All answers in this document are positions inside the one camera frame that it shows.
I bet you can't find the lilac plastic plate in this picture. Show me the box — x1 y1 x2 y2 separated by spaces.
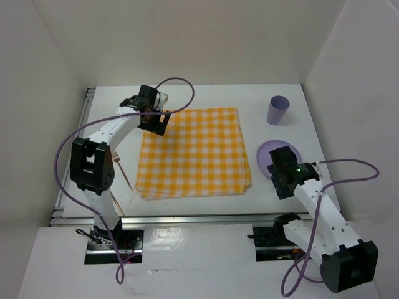
256 140 303 179

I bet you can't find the yellow white checkered cloth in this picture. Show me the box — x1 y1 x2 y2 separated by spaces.
135 108 252 200

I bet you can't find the copper fork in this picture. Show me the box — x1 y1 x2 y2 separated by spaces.
112 151 133 191

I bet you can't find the lilac plastic cup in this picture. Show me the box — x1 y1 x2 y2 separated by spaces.
267 95 290 125

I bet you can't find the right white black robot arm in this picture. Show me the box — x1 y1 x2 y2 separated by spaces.
267 146 378 298

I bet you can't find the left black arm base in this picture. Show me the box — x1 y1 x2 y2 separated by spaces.
75 228 144 265

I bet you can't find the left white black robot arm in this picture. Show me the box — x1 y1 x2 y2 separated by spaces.
70 85 170 249

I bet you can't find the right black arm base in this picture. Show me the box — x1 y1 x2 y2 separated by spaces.
247 213 305 262

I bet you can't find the copper spoon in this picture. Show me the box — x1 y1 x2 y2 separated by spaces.
111 192 125 216

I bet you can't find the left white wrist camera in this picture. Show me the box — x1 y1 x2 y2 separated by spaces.
153 92 168 112

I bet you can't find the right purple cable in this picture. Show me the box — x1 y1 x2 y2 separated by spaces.
281 159 380 297

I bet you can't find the purple cable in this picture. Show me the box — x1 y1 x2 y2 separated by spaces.
281 159 380 297
54 77 196 285

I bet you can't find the aluminium front rail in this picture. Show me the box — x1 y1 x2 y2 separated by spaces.
49 212 342 225

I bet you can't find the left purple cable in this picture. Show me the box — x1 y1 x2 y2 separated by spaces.
54 77 196 285

